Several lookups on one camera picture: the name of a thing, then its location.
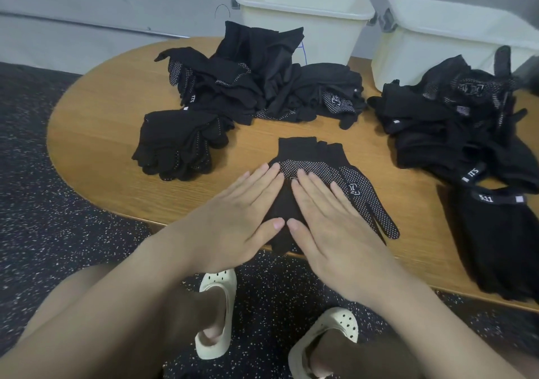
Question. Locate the person's left white shoe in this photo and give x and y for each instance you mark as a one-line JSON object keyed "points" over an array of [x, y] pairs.
{"points": [[223, 286]]}

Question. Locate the person's white shoe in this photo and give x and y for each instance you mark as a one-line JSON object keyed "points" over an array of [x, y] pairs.
{"points": [[337, 322], [223, 286]]}

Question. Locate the person's left hand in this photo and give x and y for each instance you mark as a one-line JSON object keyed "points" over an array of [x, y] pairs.
{"points": [[227, 227]]}

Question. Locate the stack of black gloves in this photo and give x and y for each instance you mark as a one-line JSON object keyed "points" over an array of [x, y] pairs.
{"points": [[143, 160]]}

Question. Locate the person's right hand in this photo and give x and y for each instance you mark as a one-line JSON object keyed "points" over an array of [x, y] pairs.
{"points": [[349, 248]]}

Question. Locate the person's right white shoe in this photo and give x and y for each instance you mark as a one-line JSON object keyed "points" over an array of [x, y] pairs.
{"points": [[337, 322]]}

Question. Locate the black dotted glove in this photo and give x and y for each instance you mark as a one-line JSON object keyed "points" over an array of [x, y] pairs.
{"points": [[370, 202], [164, 126], [202, 120], [156, 147], [181, 143], [295, 151], [177, 172], [194, 162]]}

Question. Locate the black fingerless glove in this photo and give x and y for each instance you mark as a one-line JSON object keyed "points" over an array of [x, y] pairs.
{"points": [[497, 240], [522, 278]]}

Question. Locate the white plastic bin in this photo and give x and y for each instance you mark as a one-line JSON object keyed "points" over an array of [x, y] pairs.
{"points": [[328, 38], [404, 59]]}

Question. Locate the person's left leg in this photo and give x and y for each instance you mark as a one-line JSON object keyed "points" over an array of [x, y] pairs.
{"points": [[50, 303]]}

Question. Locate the person's left forearm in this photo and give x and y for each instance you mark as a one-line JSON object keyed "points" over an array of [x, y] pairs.
{"points": [[93, 324]]}

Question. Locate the grey wall pipe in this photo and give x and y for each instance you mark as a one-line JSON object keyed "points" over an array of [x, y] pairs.
{"points": [[101, 22]]}

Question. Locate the pile of black gloves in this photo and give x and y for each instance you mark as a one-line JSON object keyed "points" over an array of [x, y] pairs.
{"points": [[160, 171], [253, 71]]}

